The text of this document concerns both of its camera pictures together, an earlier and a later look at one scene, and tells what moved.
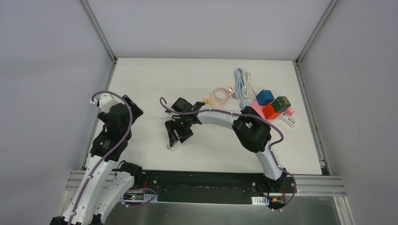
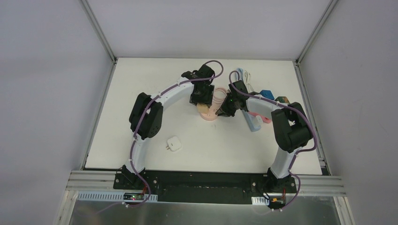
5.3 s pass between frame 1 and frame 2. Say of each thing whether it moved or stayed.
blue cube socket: stayed
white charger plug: stayed
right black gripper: moved
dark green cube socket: stayed
